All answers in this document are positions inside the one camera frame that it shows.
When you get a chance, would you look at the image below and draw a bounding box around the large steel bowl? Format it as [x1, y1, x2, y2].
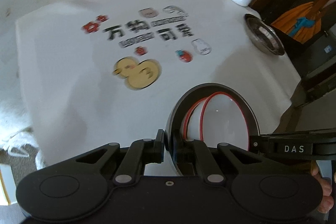
[165, 83, 260, 176]

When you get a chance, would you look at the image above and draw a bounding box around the white bowl red rim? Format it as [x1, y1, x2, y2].
[180, 97, 207, 140]
[200, 92, 249, 150]

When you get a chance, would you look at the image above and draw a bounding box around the person's right hand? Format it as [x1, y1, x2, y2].
[310, 161, 334, 214]

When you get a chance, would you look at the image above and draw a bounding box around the white printed cloth mat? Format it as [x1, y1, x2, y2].
[16, 0, 301, 165]

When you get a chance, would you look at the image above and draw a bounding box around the white plastic bag on floor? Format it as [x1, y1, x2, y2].
[1, 99, 46, 170]

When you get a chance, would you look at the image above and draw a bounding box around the small steel plate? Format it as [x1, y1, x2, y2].
[244, 14, 285, 56]

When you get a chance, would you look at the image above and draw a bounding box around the orange cloth with teal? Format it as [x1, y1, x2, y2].
[271, 0, 335, 44]

